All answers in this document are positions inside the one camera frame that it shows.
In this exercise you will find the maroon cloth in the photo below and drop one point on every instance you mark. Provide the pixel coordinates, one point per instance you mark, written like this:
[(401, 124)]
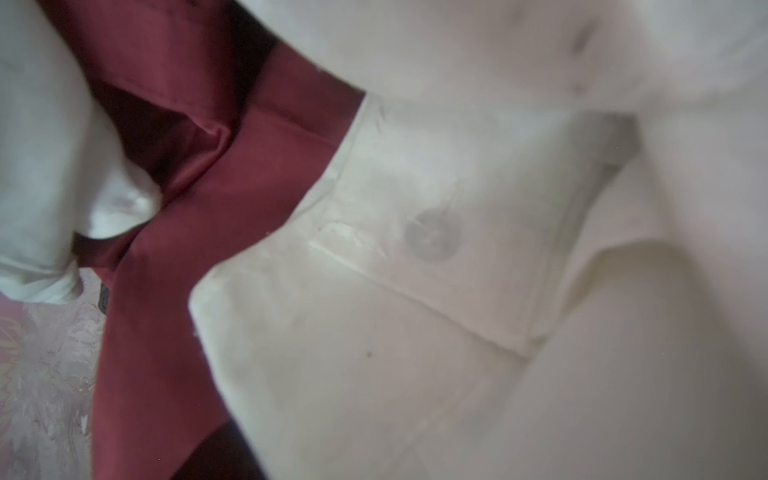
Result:
[(235, 127)]

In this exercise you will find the white shirt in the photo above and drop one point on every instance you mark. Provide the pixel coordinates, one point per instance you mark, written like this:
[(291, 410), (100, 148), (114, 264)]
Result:
[(539, 251)]

